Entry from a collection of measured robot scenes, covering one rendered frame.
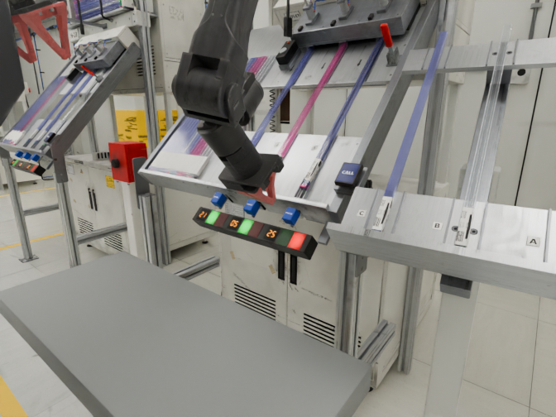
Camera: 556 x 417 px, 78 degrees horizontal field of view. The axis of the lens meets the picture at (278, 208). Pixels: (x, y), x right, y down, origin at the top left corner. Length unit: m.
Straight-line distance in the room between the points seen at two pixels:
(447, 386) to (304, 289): 0.54
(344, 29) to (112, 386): 0.95
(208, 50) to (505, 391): 1.38
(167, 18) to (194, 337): 1.89
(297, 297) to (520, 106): 1.82
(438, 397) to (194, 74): 0.77
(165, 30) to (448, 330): 1.94
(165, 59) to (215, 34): 1.68
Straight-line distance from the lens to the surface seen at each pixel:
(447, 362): 0.83
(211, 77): 0.46
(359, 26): 1.05
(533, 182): 2.57
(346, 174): 0.67
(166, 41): 2.18
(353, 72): 0.98
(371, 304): 1.10
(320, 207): 0.67
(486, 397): 1.46
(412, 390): 1.38
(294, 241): 0.69
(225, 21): 0.48
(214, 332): 0.54
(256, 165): 0.55
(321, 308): 1.20
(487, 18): 2.61
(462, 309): 0.76
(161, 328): 0.56
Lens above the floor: 0.91
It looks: 16 degrees down
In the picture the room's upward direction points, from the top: straight up
